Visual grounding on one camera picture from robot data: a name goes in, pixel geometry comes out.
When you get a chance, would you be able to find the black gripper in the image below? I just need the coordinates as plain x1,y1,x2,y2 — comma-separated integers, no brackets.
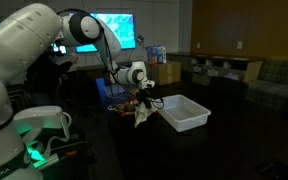
137,87,153,110

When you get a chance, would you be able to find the white terry towel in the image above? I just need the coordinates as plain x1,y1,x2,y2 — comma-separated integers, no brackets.
133,101,158,129

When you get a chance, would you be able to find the person's hand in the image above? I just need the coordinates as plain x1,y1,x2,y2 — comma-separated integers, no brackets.
69,55,80,65

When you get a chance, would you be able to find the brown plush toy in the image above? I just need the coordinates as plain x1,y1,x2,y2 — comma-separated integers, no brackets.
115,101,139,114

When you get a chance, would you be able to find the cardboard box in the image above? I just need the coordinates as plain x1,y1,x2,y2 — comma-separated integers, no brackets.
150,61,182,86

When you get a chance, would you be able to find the clear plastic bin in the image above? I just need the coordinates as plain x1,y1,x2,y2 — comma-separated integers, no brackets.
156,94,212,133

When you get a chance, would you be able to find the blue printed box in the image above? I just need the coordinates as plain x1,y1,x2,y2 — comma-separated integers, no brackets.
145,45,168,65

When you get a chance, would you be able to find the wooden shelf cabinet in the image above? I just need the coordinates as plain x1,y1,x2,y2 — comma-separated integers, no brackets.
166,51,264,84

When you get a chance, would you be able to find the black rod orange tip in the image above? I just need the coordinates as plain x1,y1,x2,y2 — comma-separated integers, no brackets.
45,149,78,164

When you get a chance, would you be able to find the small lit monitor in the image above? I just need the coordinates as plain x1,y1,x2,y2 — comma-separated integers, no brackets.
52,43,68,55

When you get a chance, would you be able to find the person in dark clothes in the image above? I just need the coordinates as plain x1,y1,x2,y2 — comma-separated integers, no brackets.
23,53,80,108

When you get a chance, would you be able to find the white VR headset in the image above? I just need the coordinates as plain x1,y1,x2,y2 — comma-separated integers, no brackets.
13,105,73,158

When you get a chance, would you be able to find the green plaid sofa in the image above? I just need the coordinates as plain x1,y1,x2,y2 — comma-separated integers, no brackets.
245,58,288,113

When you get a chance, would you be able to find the white looped cable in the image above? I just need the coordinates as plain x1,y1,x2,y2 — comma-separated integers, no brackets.
107,103,125,113

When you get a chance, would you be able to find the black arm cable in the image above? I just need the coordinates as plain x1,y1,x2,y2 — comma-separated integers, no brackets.
97,18,166,110

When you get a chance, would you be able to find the large wall screen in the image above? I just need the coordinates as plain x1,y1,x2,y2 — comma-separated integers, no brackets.
74,12,137,54

